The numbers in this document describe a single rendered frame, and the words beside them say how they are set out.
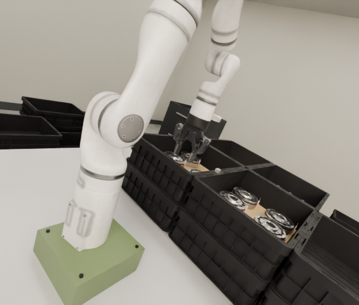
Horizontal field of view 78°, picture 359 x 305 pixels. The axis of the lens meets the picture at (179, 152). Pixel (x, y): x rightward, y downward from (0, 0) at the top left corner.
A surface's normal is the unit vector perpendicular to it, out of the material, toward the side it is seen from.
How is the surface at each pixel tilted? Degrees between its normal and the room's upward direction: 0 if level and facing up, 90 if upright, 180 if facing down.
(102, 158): 18
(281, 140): 90
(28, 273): 0
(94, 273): 4
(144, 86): 79
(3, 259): 0
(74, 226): 90
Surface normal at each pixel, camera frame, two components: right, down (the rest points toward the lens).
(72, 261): 0.31, -0.91
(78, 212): -0.45, 0.12
